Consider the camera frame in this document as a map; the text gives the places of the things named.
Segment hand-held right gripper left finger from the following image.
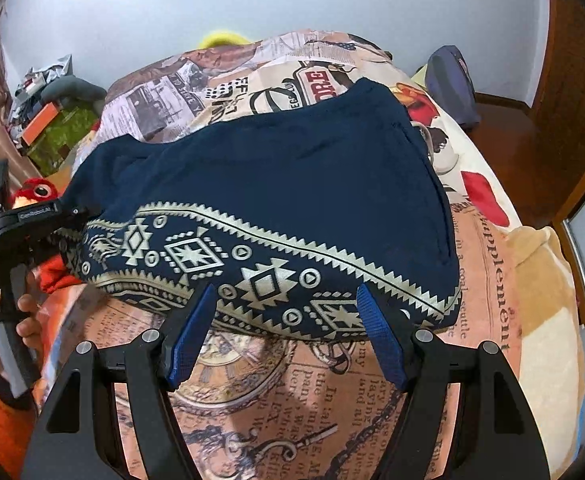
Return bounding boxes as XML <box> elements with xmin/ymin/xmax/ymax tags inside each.
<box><xmin>20</xmin><ymin>282</ymin><xmax>218</xmax><ymax>480</ymax></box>

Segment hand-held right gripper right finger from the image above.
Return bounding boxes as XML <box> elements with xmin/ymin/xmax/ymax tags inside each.
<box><xmin>356</xmin><ymin>282</ymin><xmax>555</xmax><ymax>480</ymax></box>

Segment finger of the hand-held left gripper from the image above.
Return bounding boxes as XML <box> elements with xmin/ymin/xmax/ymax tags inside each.
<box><xmin>33</xmin><ymin>229</ymin><xmax>87</xmax><ymax>267</ymax></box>

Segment navy patterned pants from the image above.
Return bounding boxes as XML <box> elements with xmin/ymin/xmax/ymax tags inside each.
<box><xmin>65</xmin><ymin>77</ymin><xmax>464</xmax><ymax>344</ymax></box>

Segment red orange cloth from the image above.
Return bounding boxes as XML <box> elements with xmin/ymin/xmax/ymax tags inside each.
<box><xmin>34</xmin><ymin>254</ymin><xmax>92</xmax><ymax>294</ymax></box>

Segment red plush toy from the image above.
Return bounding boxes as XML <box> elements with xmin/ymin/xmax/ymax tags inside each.
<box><xmin>11</xmin><ymin>177</ymin><xmax>62</xmax><ymax>212</ymax></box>

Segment green box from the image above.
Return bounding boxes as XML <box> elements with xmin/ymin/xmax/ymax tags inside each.
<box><xmin>26</xmin><ymin>104</ymin><xmax>102</xmax><ymax>177</ymax></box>

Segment orange box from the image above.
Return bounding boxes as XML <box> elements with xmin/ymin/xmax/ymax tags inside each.
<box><xmin>21</xmin><ymin>102</ymin><xmax>64</xmax><ymax>144</ymax></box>

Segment printed blanket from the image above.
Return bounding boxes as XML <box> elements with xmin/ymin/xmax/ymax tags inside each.
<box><xmin>37</xmin><ymin>30</ymin><xmax>585</xmax><ymax>480</ymax></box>

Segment pile of clutter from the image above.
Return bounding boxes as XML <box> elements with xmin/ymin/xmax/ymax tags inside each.
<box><xmin>14</xmin><ymin>64</ymin><xmax>76</xmax><ymax>107</ymax></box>

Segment grey plush toy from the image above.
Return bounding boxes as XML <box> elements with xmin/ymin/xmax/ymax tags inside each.
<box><xmin>39</xmin><ymin>77</ymin><xmax>108</xmax><ymax>109</ymax></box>

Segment yellow plush toy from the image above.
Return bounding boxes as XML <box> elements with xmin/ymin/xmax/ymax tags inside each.
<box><xmin>197</xmin><ymin>31</ymin><xmax>251</xmax><ymax>49</ymax></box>

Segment grey purple bag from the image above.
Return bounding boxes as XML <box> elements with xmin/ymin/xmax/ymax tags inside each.
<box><xmin>425</xmin><ymin>45</ymin><xmax>481</xmax><ymax>129</ymax></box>

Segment wooden door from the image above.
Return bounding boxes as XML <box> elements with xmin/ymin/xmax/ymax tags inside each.
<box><xmin>526</xmin><ymin>0</ymin><xmax>585</xmax><ymax>228</ymax></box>

